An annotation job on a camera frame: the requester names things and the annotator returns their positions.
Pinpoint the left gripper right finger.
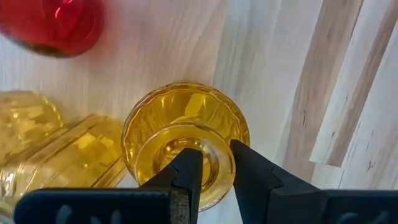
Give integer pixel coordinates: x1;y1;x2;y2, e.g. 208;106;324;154
229;139;398;224

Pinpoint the red bulb glass vase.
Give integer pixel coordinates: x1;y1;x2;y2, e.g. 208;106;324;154
0;0;106;59

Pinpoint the yellow ribbed glass vase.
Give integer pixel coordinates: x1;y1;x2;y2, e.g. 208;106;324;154
0;90;64;166
0;113;129;218

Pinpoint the light wooden shelf board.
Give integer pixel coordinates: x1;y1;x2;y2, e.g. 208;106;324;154
0;0;284;224

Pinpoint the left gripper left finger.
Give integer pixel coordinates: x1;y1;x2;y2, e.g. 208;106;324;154
14;147;205;224

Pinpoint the small yellow diamond-cut vase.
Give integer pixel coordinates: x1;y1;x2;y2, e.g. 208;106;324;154
121;80;251;213

